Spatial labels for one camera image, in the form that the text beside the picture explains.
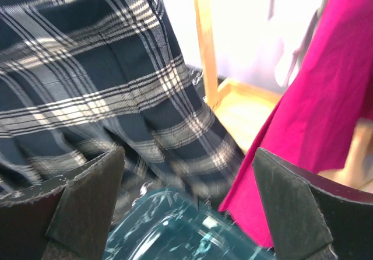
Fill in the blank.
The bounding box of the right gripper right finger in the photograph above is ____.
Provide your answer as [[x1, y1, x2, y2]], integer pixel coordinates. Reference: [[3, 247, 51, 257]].
[[253, 148, 372, 259]]

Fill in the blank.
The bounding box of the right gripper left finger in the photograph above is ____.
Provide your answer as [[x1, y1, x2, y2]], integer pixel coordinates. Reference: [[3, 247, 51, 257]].
[[1, 147, 124, 259]]

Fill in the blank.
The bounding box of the teal transparent plastic bin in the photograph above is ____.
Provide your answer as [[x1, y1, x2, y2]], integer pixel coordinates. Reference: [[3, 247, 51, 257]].
[[103, 188, 276, 260]]

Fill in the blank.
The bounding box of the wooden clothes rack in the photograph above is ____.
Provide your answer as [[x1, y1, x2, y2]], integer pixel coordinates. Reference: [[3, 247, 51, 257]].
[[194, 0, 372, 191]]

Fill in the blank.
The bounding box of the white skirt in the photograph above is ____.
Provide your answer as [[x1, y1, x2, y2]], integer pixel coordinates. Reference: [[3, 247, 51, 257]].
[[269, 0, 328, 88]]

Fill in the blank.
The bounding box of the navy plaid skirt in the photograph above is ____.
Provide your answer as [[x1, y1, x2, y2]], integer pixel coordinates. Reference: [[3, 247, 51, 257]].
[[1, 0, 244, 200]]

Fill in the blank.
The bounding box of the magenta pleated skirt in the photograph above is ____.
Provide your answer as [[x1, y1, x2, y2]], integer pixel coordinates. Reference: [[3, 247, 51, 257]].
[[219, 0, 372, 248]]

